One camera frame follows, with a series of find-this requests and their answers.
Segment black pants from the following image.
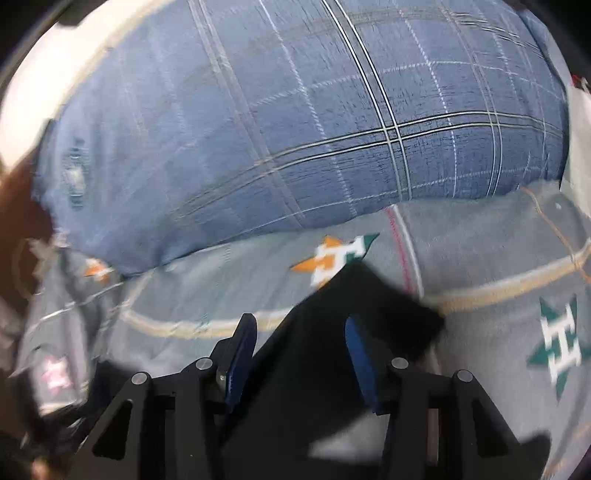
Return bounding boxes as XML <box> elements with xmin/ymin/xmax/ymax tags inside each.
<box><xmin>92</xmin><ymin>261</ymin><xmax>446</xmax><ymax>480</ymax></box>

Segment blue plaid pillow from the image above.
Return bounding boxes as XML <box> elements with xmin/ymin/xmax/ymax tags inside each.
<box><xmin>31</xmin><ymin>0</ymin><xmax>570</xmax><ymax>278</ymax></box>

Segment grey patterned bed sheet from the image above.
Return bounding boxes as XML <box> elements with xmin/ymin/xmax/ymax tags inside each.
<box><xmin>9</xmin><ymin>179</ymin><xmax>591</xmax><ymax>480</ymax></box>

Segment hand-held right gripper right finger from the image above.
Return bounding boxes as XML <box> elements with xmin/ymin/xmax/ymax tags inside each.
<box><xmin>344</xmin><ymin>316</ymin><xmax>536</xmax><ymax>480</ymax></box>

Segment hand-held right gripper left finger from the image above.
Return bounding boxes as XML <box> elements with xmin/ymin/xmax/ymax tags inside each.
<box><xmin>78</xmin><ymin>313</ymin><xmax>258</xmax><ymax>480</ymax></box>

